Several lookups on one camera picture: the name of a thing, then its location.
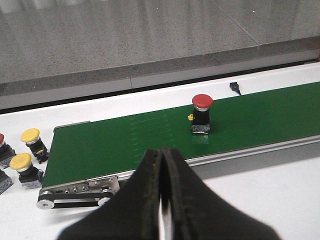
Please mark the silver drive pulley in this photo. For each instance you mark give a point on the silver drive pulley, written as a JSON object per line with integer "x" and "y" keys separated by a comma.
{"x": 103, "y": 200}

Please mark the small black sensor block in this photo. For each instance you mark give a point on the small black sensor block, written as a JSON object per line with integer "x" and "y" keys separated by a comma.
{"x": 234, "y": 86}

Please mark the black push button block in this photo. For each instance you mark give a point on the black push button block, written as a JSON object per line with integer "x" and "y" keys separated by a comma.
{"x": 5, "y": 182}

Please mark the steel conveyor motor bracket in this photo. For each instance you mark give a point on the steel conveyor motor bracket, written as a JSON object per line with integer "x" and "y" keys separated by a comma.
{"x": 92, "y": 185}

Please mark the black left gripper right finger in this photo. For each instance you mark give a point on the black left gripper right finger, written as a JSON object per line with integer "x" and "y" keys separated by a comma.
{"x": 194, "y": 212}

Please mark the green conveyor belt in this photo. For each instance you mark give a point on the green conveyor belt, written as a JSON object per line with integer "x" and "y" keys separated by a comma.
{"x": 113, "y": 146}

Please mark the aluminium conveyor side rail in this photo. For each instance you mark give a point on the aluminium conveyor side rail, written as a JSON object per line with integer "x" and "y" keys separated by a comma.
{"x": 223, "y": 156}

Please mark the silver idler pulley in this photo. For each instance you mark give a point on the silver idler pulley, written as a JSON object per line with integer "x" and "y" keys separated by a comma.
{"x": 45, "y": 204}

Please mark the right grey stone slab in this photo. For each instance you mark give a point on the right grey stone slab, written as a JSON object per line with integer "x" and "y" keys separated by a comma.
{"x": 278, "y": 26}

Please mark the black drive belt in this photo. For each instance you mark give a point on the black drive belt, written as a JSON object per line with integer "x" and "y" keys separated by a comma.
{"x": 76, "y": 200}

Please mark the grey stone slab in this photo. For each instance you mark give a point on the grey stone slab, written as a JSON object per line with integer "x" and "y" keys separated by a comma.
{"x": 278, "y": 26}
{"x": 50, "y": 44}

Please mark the left grey stone slab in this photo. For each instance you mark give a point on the left grey stone slab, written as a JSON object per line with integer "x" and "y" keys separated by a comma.
{"x": 50, "y": 44}

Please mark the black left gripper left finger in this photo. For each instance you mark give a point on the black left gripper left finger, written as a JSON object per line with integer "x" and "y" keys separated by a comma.
{"x": 132, "y": 214}

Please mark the yellow mushroom push button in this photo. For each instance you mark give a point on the yellow mushroom push button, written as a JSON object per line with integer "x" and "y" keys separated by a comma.
{"x": 30, "y": 176}
{"x": 31, "y": 138}

